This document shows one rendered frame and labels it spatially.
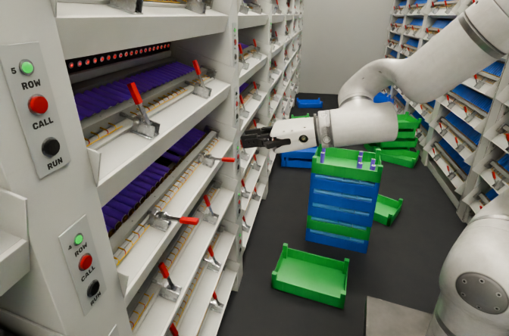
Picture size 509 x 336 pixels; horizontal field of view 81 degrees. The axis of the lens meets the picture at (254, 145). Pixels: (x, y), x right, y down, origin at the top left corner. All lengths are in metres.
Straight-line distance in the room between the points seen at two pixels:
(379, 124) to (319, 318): 0.90
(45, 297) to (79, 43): 0.28
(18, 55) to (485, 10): 0.56
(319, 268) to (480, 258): 1.01
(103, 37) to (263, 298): 1.18
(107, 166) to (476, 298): 0.57
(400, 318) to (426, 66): 0.68
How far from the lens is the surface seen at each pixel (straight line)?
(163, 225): 0.62
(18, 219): 0.35
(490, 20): 0.55
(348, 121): 0.65
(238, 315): 1.34
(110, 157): 0.47
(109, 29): 0.44
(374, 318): 0.98
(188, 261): 0.83
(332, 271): 1.52
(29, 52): 0.34
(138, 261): 0.58
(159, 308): 0.75
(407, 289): 1.56
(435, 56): 0.57
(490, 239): 0.61
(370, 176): 1.41
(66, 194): 0.38
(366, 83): 0.70
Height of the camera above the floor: 1.07
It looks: 24 degrees down
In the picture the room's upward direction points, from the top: straight up
